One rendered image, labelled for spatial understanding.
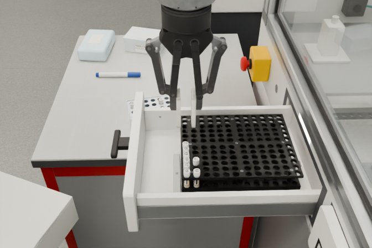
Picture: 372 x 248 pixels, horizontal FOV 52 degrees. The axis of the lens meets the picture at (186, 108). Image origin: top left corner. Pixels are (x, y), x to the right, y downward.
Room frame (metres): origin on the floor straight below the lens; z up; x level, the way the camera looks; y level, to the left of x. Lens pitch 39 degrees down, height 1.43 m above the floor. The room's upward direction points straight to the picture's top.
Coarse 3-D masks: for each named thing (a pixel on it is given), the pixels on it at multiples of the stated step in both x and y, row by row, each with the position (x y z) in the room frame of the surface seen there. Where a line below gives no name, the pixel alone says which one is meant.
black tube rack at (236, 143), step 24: (216, 120) 0.62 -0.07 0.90; (240, 120) 0.62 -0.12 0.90; (264, 120) 0.62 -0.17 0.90; (192, 144) 0.55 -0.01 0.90; (216, 144) 0.55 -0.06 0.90; (240, 144) 0.55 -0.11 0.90; (264, 144) 0.55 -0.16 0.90; (288, 144) 0.55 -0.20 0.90; (192, 168) 0.48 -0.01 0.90; (216, 168) 0.49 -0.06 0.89; (240, 168) 0.48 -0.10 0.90; (264, 168) 0.51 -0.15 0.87; (288, 168) 0.49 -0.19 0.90
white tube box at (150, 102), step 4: (152, 96) 0.84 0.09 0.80; (156, 96) 0.84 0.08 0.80; (160, 96) 0.84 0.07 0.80; (164, 96) 0.84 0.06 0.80; (168, 96) 0.84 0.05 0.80; (128, 100) 0.82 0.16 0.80; (132, 100) 0.82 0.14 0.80; (144, 100) 0.83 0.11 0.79; (148, 100) 0.82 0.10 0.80; (152, 100) 0.83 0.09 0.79; (156, 100) 0.82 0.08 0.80; (164, 100) 0.82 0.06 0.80; (168, 100) 0.82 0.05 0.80; (128, 104) 0.81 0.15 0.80; (144, 104) 0.81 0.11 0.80; (148, 104) 0.81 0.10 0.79; (152, 104) 0.81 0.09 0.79; (156, 104) 0.81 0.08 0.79; (164, 104) 0.81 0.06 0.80; (168, 104) 0.81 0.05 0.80; (128, 108) 0.79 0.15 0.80; (128, 112) 0.77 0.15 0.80; (132, 112) 0.78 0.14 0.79; (128, 116) 0.78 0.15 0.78
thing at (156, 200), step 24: (168, 120) 0.66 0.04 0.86; (288, 120) 0.67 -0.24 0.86; (144, 144) 0.61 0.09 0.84; (168, 144) 0.61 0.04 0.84; (144, 168) 0.54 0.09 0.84; (168, 168) 0.54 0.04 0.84; (312, 168) 0.51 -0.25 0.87; (144, 192) 0.48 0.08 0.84; (168, 192) 0.48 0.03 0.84; (192, 192) 0.43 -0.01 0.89; (216, 192) 0.43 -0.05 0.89; (240, 192) 0.43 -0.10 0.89; (264, 192) 0.43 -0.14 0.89; (288, 192) 0.43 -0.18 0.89; (312, 192) 0.43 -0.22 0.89; (144, 216) 0.42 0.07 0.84; (168, 216) 0.42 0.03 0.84; (192, 216) 0.42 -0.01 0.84; (216, 216) 0.42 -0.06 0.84; (240, 216) 0.42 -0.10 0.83
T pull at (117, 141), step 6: (114, 132) 0.57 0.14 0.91; (120, 132) 0.57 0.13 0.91; (114, 138) 0.55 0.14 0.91; (120, 138) 0.55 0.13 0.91; (126, 138) 0.55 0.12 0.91; (114, 144) 0.53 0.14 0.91; (120, 144) 0.53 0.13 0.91; (126, 144) 0.53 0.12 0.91; (114, 150) 0.52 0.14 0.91; (114, 156) 0.51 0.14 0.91
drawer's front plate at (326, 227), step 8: (320, 208) 0.38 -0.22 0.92; (328, 208) 0.37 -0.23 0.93; (320, 216) 0.37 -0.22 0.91; (328, 216) 0.36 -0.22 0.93; (336, 216) 0.36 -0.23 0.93; (320, 224) 0.36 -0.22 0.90; (328, 224) 0.34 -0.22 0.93; (336, 224) 0.34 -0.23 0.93; (312, 232) 0.38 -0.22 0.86; (320, 232) 0.36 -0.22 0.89; (328, 232) 0.34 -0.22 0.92; (336, 232) 0.33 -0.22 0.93; (312, 240) 0.37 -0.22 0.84; (320, 240) 0.35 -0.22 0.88; (328, 240) 0.33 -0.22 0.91; (336, 240) 0.32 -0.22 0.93; (344, 240) 0.32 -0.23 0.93
